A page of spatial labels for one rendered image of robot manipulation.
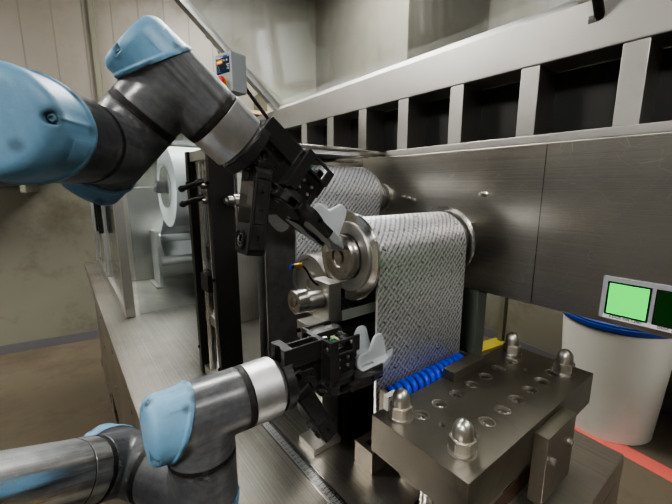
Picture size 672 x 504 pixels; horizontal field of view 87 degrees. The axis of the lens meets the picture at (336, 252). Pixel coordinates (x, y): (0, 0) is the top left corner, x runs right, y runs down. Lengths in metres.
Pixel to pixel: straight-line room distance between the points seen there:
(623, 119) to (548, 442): 0.49
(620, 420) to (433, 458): 2.09
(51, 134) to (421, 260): 0.51
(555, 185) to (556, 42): 0.24
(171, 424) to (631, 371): 2.25
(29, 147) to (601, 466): 0.85
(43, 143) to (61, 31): 3.65
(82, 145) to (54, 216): 3.46
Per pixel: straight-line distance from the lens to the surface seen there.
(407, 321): 0.63
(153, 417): 0.43
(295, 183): 0.47
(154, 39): 0.43
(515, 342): 0.81
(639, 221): 0.71
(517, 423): 0.62
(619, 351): 2.37
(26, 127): 0.30
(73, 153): 0.31
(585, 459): 0.83
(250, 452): 0.74
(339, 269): 0.57
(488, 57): 0.85
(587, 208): 0.73
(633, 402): 2.52
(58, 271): 3.84
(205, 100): 0.43
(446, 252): 0.68
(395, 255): 0.57
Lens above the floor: 1.36
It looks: 10 degrees down
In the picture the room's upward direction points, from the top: straight up
